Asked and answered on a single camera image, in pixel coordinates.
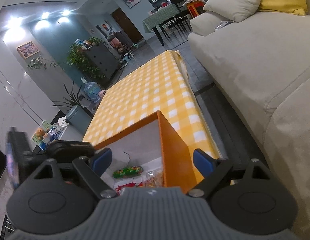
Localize green leafy plant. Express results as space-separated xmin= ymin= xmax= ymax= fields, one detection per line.
xmin=67 ymin=42 xmax=105 ymax=81

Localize dark grey cabinet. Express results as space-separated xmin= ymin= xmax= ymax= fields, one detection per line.
xmin=84 ymin=43 xmax=120 ymax=87

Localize beige cushion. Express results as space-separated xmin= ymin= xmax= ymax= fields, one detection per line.
xmin=203 ymin=0 xmax=261 ymax=22

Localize yellow checkered tablecloth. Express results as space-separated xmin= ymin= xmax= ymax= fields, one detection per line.
xmin=83 ymin=50 xmax=221 ymax=158

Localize clear bag brown pastries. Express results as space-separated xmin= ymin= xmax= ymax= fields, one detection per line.
xmin=143 ymin=169 xmax=164 ymax=188

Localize beige sofa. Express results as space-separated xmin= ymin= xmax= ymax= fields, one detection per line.
xmin=188 ymin=0 xmax=310 ymax=239

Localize red snack bag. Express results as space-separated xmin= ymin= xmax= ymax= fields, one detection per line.
xmin=115 ymin=182 xmax=143 ymax=196

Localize orange stool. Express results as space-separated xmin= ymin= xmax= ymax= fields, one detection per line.
xmin=183 ymin=0 xmax=205 ymax=18

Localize dining table green cloth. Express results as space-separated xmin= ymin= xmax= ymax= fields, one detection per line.
xmin=142 ymin=3 xmax=191 ymax=46

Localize grey green trash bin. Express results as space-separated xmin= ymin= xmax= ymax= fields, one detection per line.
xmin=66 ymin=105 xmax=92 ymax=135

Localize green tube snack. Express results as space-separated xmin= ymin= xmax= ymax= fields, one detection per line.
xmin=113 ymin=166 xmax=144 ymax=179

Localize blue water jug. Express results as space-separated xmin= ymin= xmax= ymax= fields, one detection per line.
xmin=84 ymin=82 xmax=102 ymax=104

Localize white low shelf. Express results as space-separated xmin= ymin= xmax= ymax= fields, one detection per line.
xmin=31 ymin=116 xmax=69 ymax=151

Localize framed photo on wall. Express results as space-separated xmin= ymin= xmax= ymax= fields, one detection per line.
xmin=16 ymin=41 xmax=40 ymax=59

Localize brown door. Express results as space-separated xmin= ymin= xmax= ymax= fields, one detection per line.
xmin=111 ymin=8 xmax=143 ymax=43

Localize orange cardboard box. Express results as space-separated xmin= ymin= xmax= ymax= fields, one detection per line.
xmin=97 ymin=111 xmax=197 ymax=193

